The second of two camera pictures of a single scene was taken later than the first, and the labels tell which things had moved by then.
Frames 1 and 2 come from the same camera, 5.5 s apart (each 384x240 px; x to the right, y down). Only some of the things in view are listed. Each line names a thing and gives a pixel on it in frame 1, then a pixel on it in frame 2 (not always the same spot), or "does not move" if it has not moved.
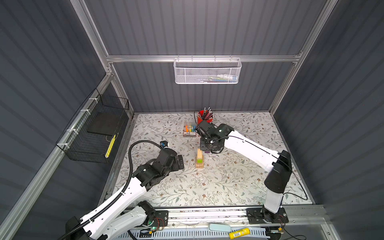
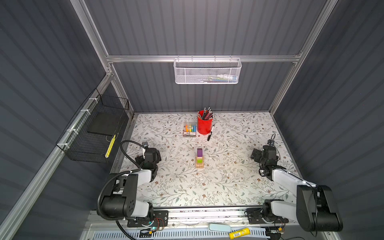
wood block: [200, 165] does not move
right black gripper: [203, 149] to [259, 153]
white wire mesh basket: [205, 71] does not move
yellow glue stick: [239, 233] does not move
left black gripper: [176, 167] to [139, 160]
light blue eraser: [218, 227] does not move
